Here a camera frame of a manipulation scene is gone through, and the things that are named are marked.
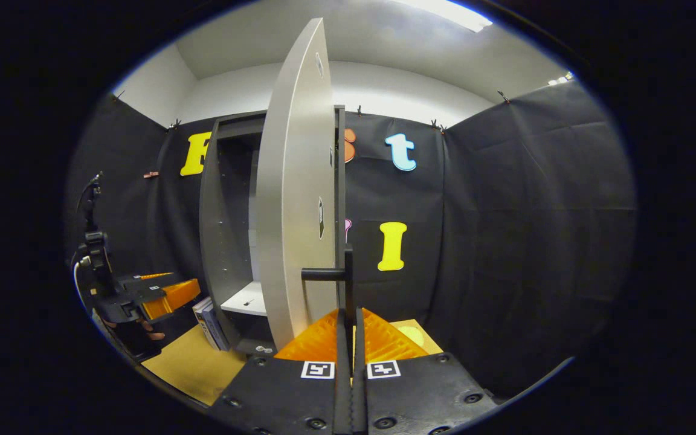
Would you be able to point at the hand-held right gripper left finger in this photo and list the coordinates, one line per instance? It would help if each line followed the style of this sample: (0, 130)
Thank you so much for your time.
(342, 386)

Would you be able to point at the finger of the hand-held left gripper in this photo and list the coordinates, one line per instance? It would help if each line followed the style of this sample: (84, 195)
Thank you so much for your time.
(154, 279)
(176, 296)

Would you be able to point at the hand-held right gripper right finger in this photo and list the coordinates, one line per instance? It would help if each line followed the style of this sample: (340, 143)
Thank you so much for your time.
(359, 386)

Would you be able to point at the dark grey cabinet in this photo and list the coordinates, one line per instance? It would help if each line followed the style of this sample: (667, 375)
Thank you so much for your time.
(212, 241)

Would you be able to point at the light grey cabinet door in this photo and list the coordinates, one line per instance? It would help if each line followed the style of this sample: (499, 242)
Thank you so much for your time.
(293, 193)

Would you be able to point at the white book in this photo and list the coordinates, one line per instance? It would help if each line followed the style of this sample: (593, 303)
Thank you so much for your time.
(200, 317)

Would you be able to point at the purple book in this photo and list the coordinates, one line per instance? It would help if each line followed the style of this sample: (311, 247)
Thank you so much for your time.
(218, 329)

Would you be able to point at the yellow fluffy object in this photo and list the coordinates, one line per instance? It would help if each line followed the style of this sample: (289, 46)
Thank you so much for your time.
(411, 335)

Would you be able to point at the black backdrop cloth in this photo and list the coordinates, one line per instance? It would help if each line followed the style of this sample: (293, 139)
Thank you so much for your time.
(505, 241)

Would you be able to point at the small ceiling light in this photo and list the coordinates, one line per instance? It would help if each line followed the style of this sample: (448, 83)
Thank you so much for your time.
(560, 78)

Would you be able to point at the long ceiling light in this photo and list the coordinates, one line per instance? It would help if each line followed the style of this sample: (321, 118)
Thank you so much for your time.
(451, 12)

